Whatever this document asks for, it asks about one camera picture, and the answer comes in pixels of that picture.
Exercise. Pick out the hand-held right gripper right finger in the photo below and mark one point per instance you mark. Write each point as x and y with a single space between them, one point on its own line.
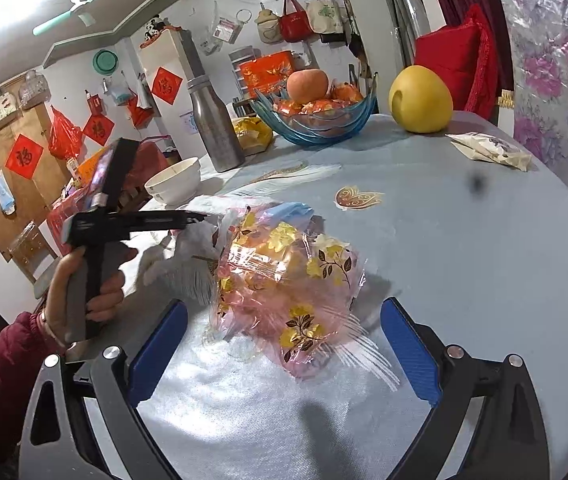
408 350

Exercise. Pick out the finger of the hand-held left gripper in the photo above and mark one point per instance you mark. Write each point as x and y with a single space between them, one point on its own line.
174 220

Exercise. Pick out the blue face mask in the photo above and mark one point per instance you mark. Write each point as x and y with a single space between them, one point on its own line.
289 211

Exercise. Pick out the black white plush toy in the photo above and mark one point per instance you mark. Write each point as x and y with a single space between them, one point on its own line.
153 30

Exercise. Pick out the red plastic table cover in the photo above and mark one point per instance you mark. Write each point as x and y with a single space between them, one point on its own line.
64 215

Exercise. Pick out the white ceramic bowl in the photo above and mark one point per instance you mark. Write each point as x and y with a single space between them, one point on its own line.
174 182

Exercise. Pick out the white plastic drawer unit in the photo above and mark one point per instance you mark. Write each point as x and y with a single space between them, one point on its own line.
241 60

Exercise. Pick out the green ceiling fan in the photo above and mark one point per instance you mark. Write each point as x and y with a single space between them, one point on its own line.
79 5

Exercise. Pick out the floral plastic sheet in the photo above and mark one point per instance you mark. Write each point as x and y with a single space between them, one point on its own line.
553 85

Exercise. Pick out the beige printed handbag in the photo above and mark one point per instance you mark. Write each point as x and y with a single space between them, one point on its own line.
1 112

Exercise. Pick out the yellow snack bag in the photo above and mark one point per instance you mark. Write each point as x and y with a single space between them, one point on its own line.
251 132

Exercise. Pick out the wooden chair grey cushion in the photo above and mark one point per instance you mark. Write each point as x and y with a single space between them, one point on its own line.
31 255

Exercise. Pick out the orange cardboard box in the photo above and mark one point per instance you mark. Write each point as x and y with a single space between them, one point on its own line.
86 170

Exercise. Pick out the red tote bag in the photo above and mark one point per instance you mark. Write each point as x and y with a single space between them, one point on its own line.
296 25

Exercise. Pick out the white refrigerator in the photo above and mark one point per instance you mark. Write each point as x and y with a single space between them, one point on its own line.
164 57

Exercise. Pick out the red pillow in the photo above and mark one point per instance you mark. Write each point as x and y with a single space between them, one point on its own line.
453 50

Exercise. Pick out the red diamond paper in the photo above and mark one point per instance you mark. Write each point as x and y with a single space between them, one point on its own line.
166 86
98 130
24 156

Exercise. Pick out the white tissue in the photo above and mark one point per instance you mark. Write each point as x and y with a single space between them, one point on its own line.
184 260

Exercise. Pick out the green plastic basin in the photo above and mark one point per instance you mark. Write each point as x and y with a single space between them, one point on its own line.
105 61

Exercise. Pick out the pile of orange wrapped snacks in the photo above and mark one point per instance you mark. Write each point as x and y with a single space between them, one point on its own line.
314 107

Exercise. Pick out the person's left hand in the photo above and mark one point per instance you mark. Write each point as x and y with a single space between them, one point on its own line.
109 295

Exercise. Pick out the pink floral cellophane wrapper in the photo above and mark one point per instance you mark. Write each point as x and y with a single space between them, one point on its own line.
289 285

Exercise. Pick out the blue white mask pack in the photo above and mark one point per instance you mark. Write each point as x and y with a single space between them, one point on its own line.
4 192

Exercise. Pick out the white printed packet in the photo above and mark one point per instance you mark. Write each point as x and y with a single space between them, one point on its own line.
493 150

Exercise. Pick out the yellow pomelo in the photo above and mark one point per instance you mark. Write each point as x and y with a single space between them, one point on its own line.
421 100

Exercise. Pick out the person's left forearm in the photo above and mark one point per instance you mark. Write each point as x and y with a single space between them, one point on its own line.
4 375

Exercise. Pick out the beige round bag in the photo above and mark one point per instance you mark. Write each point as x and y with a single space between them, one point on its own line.
269 27

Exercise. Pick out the steel thermos bottle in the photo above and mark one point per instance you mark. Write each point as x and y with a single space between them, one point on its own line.
216 130

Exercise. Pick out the orange gift box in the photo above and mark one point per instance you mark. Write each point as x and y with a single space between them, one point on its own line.
266 72

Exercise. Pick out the hanging clear plastic bags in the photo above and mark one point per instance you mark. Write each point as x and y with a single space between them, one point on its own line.
226 30

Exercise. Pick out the clear plastic handbag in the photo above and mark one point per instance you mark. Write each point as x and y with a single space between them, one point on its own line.
33 92

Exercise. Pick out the white tote bag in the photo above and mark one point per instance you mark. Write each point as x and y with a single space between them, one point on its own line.
325 15

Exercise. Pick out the red plastic bag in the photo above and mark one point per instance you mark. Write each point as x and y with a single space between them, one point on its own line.
65 137

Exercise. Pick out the blue glass fruit bowl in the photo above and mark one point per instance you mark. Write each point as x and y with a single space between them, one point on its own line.
314 130

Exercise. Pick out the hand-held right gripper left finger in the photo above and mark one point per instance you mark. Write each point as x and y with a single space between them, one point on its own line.
156 355

